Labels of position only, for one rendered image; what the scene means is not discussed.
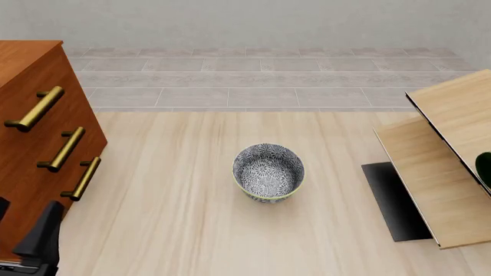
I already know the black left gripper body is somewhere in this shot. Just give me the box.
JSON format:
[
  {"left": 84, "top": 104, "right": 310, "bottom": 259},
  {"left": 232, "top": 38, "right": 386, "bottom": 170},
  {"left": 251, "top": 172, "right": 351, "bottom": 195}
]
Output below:
[{"left": 0, "top": 257, "right": 60, "bottom": 276}]

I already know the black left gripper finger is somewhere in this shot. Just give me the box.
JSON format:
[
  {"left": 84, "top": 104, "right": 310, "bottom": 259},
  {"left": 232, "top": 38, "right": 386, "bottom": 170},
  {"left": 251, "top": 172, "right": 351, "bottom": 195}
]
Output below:
[
  {"left": 12, "top": 200, "right": 64, "bottom": 261},
  {"left": 0, "top": 195, "right": 11, "bottom": 224}
]

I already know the pale wooden wine rack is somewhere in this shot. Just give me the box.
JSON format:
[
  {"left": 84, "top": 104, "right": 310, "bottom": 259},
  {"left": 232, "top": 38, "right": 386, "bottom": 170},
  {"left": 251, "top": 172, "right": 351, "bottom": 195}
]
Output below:
[{"left": 361, "top": 68, "right": 491, "bottom": 251}]

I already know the dark green wine bottle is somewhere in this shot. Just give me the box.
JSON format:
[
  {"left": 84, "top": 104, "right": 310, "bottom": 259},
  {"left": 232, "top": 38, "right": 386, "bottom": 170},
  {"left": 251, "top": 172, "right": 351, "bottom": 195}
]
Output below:
[{"left": 475, "top": 152, "right": 491, "bottom": 189}]

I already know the orange-brown wooden cabinet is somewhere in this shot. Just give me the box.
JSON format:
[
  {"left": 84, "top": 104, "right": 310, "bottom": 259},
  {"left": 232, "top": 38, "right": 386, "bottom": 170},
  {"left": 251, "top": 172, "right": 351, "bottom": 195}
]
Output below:
[{"left": 0, "top": 39, "right": 109, "bottom": 263}]

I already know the patterned grey-white bowl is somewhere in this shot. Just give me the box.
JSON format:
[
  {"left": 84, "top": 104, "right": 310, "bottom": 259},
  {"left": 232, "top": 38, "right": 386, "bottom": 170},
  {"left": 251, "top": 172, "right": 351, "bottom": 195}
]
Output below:
[{"left": 231, "top": 143, "right": 307, "bottom": 205}]

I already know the small brass cabinet handle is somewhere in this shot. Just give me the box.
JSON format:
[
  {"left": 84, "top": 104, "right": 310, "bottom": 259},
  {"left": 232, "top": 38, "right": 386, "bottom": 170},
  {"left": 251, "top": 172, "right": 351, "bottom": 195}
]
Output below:
[{"left": 60, "top": 156, "right": 102, "bottom": 202}]

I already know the medium brass cabinet handle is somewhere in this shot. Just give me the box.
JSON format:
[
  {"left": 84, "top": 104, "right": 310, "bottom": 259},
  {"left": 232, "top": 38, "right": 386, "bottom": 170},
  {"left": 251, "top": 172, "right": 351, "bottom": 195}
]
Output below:
[{"left": 36, "top": 126, "right": 87, "bottom": 173}]

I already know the large brass cabinet handle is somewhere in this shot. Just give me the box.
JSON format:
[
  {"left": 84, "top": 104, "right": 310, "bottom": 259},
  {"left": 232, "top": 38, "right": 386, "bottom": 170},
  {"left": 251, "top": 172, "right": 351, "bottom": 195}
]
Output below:
[{"left": 3, "top": 85, "right": 65, "bottom": 133}]

